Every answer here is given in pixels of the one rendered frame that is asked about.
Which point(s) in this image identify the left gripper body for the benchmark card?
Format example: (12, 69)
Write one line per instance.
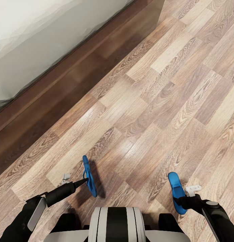
(64, 191)

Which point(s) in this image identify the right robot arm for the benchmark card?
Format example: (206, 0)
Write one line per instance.
(215, 215)

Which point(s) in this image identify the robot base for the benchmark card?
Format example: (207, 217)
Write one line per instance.
(169, 231)

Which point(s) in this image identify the sandal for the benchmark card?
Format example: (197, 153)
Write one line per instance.
(177, 191)
(90, 181)

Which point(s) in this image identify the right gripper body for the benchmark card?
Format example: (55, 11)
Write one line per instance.
(189, 202)

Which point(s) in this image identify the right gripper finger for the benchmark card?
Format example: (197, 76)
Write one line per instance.
(177, 201)

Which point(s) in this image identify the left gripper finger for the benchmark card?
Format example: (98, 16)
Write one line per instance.
(79, 183)

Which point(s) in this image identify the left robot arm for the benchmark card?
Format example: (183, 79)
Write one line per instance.
(24, 224)

